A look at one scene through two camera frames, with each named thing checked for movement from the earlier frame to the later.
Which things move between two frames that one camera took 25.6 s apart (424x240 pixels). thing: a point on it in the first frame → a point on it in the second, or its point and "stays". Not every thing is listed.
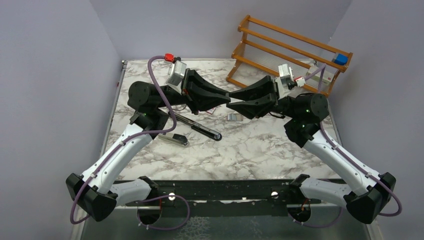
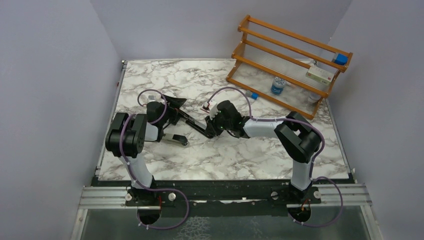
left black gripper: [197, 100] → [176, 103]
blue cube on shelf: [341, 59] stays
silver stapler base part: [176, 138] stays
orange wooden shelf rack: [264, 49] stays
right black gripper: [266, 92] → [210, 129]
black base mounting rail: [224, 197] stays
